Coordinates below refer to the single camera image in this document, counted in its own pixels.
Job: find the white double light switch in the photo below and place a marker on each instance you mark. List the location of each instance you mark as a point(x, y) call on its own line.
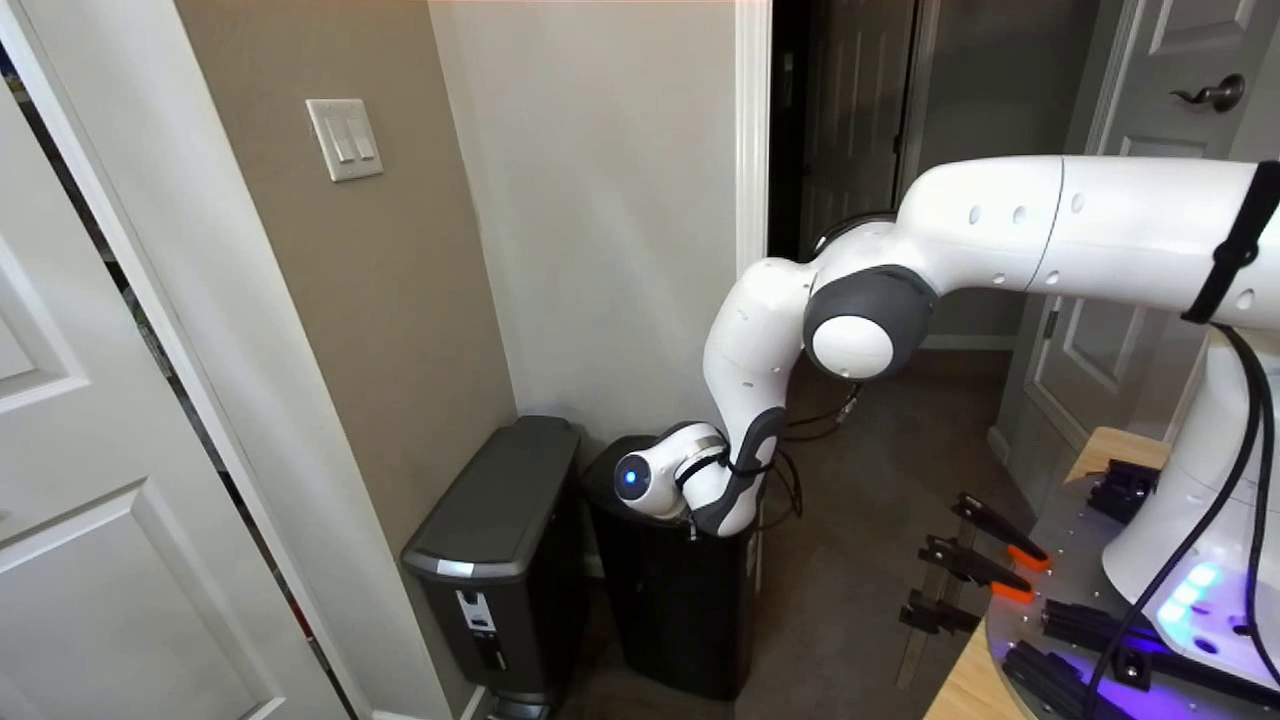
point(344, 143)

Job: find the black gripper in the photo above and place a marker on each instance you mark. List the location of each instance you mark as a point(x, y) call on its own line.
point(722, 545)

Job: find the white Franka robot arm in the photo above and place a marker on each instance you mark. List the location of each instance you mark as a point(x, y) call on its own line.
point(1065, 221)

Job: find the silver robot mounting plate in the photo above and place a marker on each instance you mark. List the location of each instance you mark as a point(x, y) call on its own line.
point(1065, 562)

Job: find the dark wooden door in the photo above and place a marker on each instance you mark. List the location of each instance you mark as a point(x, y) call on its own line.
point(863, 107)

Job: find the black trash bin body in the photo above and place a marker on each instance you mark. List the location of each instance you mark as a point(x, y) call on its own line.
point(666, 614)

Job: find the white panel door with lever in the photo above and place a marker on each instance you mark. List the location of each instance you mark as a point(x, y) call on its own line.
point(1187, 43)

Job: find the gray step trash can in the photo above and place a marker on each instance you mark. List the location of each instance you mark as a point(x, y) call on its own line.
point(500, 532)

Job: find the black mounting bracket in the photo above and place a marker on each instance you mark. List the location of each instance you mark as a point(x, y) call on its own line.
point(1046, 676)
point(1086, 625)
point(1124, 489)

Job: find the black orange bar clamp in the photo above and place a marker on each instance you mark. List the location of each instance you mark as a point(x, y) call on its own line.
point(994, 517)
point(940, 614)
point(966, 562)

